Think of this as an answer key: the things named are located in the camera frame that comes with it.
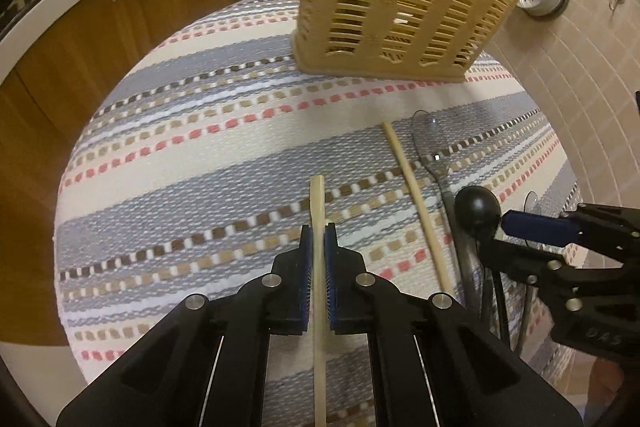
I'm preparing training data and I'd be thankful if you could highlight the clear plastic spoon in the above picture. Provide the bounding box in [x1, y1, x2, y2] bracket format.
[411, 109, 480, 312]

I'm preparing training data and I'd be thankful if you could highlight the wooden chopstick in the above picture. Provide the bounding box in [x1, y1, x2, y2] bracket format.
[309, 174, 328, 426]
[381, 121, 454, 294]

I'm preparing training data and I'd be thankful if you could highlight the person's right hand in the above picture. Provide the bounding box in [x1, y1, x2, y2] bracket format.
[584, 359, 639, 426]

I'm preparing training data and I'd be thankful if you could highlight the black ladle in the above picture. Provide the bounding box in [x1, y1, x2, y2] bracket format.
[454, 185, 511, 348]

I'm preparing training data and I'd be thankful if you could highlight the striped woven table mat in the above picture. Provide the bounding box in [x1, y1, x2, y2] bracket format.
[54, 0, 579, 426]

